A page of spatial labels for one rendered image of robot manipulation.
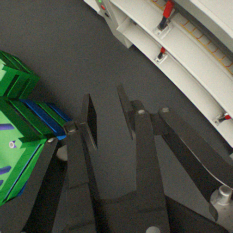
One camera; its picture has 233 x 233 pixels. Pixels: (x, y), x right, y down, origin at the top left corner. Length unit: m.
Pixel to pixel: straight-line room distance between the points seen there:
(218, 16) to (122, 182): 0.70
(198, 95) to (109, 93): 0.36
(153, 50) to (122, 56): 0.21
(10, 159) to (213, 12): 0.58
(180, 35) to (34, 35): 0.77
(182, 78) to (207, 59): 0.21
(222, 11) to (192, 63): 0.20
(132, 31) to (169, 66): 0.17
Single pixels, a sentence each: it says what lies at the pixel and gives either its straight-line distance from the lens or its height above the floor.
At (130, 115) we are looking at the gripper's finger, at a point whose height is 0.59.
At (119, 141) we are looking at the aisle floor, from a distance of 0.76.
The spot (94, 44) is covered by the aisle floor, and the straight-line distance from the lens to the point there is 0.85.
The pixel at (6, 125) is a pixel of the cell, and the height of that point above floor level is 0.36.
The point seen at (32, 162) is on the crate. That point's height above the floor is 0.29.
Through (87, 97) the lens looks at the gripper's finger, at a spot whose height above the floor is 0.55.
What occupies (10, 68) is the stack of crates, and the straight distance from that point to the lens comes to 0.78.
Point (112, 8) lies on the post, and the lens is 0.54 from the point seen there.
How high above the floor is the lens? 0.74
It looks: 78 degrees down
